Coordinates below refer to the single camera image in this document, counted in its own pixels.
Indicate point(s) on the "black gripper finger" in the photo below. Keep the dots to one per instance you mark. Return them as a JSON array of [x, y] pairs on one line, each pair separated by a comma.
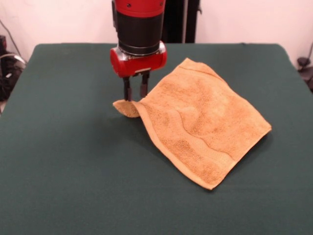
[[127, 89], [144, 85]]

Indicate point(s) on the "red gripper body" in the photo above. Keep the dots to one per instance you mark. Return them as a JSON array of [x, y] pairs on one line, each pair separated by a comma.
[[137, 64]]

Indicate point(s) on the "yellow terry towel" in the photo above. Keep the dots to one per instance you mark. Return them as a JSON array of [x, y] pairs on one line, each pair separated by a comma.
[[203, 122]]

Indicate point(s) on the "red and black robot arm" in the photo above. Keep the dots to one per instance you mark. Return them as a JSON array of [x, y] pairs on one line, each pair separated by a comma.
[[139, 24]]

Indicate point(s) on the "dark green table cloth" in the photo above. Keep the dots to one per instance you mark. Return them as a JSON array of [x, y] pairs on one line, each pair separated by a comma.
[[73, 171]]

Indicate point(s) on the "black stand foot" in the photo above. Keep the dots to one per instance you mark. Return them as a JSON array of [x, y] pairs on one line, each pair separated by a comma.
[[305, 71]]

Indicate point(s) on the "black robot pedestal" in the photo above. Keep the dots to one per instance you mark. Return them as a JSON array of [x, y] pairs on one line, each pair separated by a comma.
[[181, 22]]

